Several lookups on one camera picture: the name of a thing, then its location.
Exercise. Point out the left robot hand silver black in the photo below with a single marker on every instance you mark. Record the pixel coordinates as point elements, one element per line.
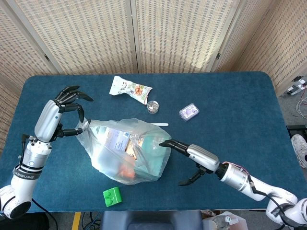
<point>46,119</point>

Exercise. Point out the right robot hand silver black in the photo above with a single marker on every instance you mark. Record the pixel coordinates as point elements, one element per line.
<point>204,157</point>

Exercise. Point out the teal box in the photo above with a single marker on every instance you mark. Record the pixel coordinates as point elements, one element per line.
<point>156,163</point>

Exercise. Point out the beige cardboard box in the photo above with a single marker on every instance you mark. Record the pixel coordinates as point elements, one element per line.
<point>239,222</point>

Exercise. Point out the green plastic block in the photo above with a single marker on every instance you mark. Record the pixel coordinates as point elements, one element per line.
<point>115,195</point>

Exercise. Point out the small purple clear box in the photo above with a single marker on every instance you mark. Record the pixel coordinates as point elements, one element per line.
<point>189,112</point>

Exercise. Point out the woven bamboo screen panel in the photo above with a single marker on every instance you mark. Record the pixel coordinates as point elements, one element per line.
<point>247,43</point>
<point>285,43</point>
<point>16,48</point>
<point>84,36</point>
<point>7,112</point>
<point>182,36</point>

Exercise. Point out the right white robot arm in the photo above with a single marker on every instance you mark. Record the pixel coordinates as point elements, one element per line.
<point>235,177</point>

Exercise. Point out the orange packet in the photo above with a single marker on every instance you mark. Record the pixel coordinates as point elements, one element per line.
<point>127,172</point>

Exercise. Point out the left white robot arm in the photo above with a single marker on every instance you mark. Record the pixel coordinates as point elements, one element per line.
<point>24,187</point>

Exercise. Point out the black screen hinge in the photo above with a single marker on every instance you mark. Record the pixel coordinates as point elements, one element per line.
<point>46,57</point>
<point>217,56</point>

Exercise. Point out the white printed paper pack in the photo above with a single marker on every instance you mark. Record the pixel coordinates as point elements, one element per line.
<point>117,141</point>

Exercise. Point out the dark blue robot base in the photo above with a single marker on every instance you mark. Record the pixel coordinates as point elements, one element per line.
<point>151,219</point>

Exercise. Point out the blue table cloth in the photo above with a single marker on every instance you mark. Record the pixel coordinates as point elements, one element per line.
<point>216,119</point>

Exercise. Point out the white sneaker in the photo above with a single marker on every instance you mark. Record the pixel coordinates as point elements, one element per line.
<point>299,146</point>

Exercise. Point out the black metal frame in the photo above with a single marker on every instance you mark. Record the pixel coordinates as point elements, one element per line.
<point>297,130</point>

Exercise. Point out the clear bottle green cap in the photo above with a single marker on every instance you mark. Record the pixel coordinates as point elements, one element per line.
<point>225,221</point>

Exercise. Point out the white printed snack packet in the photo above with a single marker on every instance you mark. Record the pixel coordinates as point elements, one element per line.
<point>129,89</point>

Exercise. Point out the white flat spatula stick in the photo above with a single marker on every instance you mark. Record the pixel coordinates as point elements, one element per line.
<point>160,124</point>

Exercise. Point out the clear plastic bag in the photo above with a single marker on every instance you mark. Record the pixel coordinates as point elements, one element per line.
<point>108,163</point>

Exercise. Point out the small clear round container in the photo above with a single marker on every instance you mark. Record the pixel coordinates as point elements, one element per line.
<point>152,107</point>

